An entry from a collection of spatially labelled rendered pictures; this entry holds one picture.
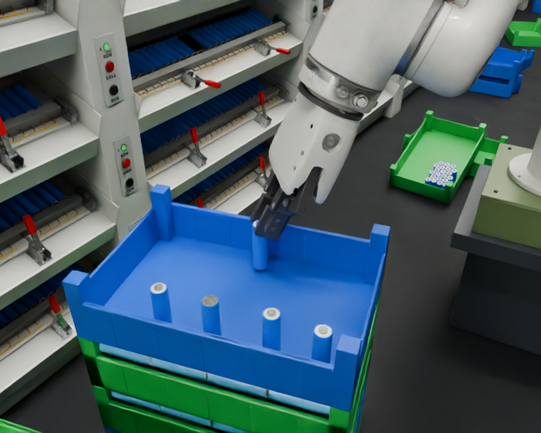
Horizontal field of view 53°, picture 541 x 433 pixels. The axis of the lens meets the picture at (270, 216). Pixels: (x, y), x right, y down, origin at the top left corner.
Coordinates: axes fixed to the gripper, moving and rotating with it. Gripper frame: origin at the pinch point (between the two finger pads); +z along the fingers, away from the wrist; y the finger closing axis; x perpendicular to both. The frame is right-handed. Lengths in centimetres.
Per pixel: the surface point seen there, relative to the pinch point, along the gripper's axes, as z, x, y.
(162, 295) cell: 7.1, 11.0, -8.9
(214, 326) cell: 7.1, 5.7, -12.1
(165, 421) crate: 23.2, 5.3, -11.4
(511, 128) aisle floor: 0, -133, 121
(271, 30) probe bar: -4, -18, 88
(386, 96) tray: 10, -87, 138
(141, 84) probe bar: 10, 12, 56
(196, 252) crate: 10.8, 4.6, 5.1
